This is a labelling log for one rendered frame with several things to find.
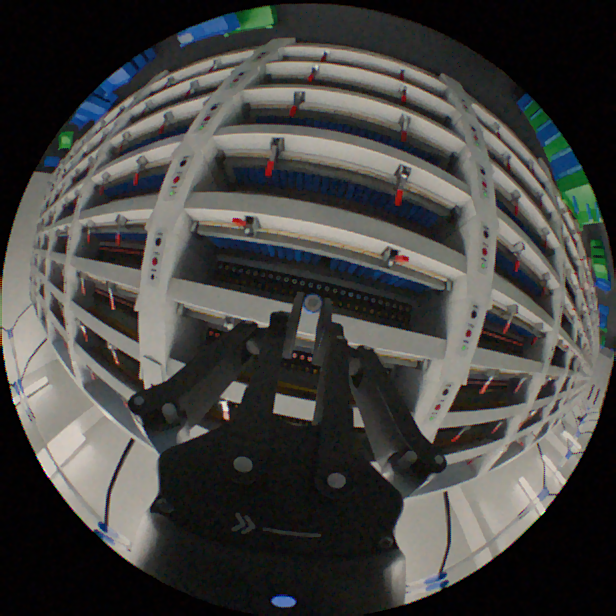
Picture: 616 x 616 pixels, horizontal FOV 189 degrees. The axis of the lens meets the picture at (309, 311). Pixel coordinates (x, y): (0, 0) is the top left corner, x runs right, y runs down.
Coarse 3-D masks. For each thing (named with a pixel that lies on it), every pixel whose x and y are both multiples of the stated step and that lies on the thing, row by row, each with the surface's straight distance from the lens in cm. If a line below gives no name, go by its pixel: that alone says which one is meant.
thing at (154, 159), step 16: (160, 144) 68; (176, 144) 61; (128, 160) 79; (144, 160) 73; (160, 160) 69; (96, 176) 104; (112, 176) 94; (128, 176) 85; (144, 176) 77; (160, 176) 74; (96, 192) 111; (112, 192) 103; (128, 192) 95; (144, 192) 87
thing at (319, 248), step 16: (224, 224) 45; (256, 240) 44; (272, 240) 42; (288, 240) 42; (304, 240) 42; (336, 256) 42; (352, 256) 42; (368, 256) 43; (400, 272) 44; (416, 272) 46
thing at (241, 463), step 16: (272, 320) 14; (272, 336) 13; (272, 352) 11; (256, 368) 10; (272, 368) 10; (256, 384) 9; (272, 384) 9; (256, 400) 8; (272, 400) 8; (240, 416) 7; (256, 416) 7; (272, 416) 8; (240, 432) 7; (256, 432) 7; (240, 448) 6; (256, 448) 6; (224, 464) 6; (240, 464) 6; (256, 464) 6; (240, 480) 6; (256, 480) 6
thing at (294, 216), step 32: (192, 192) 49; (192, 224) 51; (288, 224) 40; (320, 224) 37; (352, 224) 38; (384, 224) 41; (224, 256) 59; (416, 256) 42; (448, 256) 46; (352, 288) 54; (448, 288) 50
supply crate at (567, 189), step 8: (568, 176) 83; (576, 176) 81; (584, 176) 80; (560, 184) 83; (568, 184) 82; (576, 184) 80; (584, 184) 78; (560, 192) 82; (568, 192) 90; (576, 192) 90; (584, 192) 90; (592, 192) 90; (568, 200) 90; (576, 200) 94; (584, 200) 93; (592, 200) 93; (584, 208) 98; (592, 208) 97; (576, 216) 95; (584, 216) 98; (592, 216) 96
